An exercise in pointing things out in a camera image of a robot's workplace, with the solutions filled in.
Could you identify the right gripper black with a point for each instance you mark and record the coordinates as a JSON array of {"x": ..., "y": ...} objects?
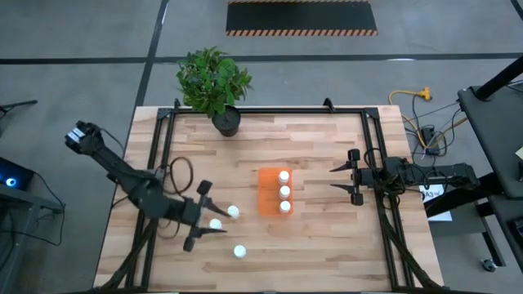
[{"x": 367, "y": 177}]

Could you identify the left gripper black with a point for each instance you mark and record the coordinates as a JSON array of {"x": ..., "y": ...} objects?
[{"x": 194, "y": 212}]

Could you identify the white pill bottle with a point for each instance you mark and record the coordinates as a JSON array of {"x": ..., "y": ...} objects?
[
  {"x": 233, "y": 211},
  {"x": 285, "y": 206},
  {"x": 215, "y": 223},
  {"x": 284, "y": 176},
  {"x": 240, "y": 251},
  {"x": 284, "y": 191}
]

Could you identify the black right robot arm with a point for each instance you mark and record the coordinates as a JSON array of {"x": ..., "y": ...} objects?
[{"x": 445, "y": 173}]

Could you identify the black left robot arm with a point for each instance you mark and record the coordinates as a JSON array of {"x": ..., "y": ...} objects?
[{"x": 122, "y": 175}]

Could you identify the orange translucent plastic basket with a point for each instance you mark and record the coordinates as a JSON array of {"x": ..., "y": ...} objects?
[{"x": 267, "y": 192}]

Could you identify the white paper sheet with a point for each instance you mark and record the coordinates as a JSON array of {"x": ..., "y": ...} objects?
[{"x": 434, "y": 192}]

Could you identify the black power strip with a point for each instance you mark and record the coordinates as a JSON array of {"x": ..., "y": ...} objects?
[{"x": 430, "y": 139}]

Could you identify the black plant pot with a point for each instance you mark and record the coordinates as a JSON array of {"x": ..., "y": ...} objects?
[{"x": 226, "y": 122}]

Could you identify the green leafy plant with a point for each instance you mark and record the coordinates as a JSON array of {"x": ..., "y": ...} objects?
[{"x": 210, "y": 79}]

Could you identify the black side table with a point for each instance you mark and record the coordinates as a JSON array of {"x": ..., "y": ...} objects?
[{"x": 494, "y": 134}]

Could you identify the black caster wheel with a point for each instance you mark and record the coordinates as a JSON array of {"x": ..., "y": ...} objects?
[{"x": 488, "y": 264}]

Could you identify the black hazard-striped floor mat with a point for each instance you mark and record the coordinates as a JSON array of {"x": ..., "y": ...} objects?
[{"x": 300, "y": 16}]

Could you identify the black slanted pole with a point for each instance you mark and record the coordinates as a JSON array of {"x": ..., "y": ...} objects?
[{"x": 500, "y": 79}]

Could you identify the black device with blue light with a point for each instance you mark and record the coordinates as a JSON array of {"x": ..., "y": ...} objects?
[{"x": 14, "y": 173}]

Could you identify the black tripod leg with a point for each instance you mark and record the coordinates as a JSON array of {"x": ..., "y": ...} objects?
[{"x": 18, "y": 106}]

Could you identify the black aluminium table frame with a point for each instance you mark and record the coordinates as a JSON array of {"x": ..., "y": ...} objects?
[{"x": 286, "y": 110}]

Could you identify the grey metal cart frame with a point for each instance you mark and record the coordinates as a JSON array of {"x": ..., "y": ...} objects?
[{"x": 28, "y": 200}]

